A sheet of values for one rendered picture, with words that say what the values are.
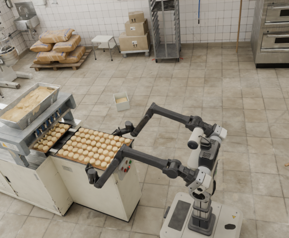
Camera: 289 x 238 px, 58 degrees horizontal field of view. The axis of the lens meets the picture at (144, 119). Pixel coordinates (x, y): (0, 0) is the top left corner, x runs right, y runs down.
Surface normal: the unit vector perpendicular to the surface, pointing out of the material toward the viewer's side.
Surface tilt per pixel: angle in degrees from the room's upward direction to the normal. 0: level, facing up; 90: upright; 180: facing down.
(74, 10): 90
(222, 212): 0
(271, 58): 90
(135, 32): 93
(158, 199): 0
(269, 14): 90
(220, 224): 0
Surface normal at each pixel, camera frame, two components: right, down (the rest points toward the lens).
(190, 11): -0.22, 0.63
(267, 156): -0.13, -0.77
